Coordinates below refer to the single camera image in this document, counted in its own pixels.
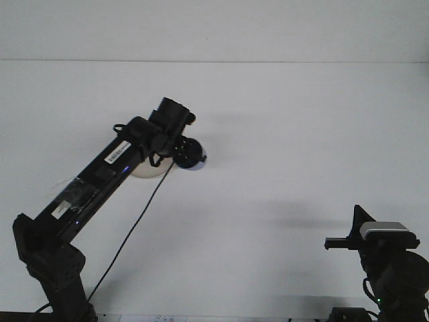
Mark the pale blue cup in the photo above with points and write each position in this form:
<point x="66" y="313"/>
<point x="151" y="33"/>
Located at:
<point x="197" y="165"/>

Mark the pale round plate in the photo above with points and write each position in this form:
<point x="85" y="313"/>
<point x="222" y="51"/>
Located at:
<point x="147" y="172"/>

